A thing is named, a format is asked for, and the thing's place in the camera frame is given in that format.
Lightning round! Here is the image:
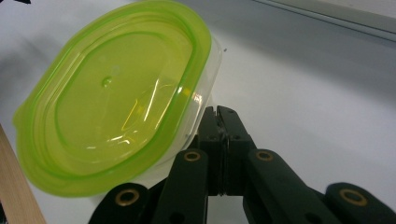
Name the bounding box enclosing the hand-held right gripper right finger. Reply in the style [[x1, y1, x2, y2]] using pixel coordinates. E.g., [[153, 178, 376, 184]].
[[216, 105, 258, 197]]

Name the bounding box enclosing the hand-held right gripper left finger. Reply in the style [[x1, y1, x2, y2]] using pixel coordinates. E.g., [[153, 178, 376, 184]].
[[195, 105, 226, 197]]

